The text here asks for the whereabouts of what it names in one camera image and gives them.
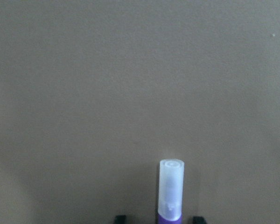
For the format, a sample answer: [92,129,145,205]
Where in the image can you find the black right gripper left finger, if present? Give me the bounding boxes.
[114,215,126,224]

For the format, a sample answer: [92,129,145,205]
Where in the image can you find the purple marker pen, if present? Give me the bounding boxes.
[157,159,184,224]

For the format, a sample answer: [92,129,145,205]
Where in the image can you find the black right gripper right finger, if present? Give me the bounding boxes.
[192,216,205,224]

